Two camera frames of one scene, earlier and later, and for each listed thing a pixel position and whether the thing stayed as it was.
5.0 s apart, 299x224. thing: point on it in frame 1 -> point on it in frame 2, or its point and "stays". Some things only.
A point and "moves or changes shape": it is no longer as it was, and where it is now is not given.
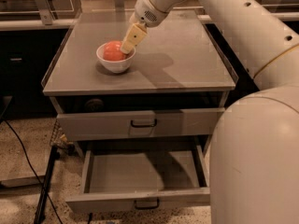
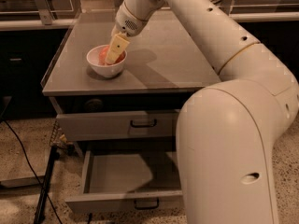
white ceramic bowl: x=114 y=65 moves or changes shape
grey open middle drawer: x=143 y=176 stays
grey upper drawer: x=140 y=124 stays
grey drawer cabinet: x=168 y=105 stays
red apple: x=112 y=50 moves or changes shape
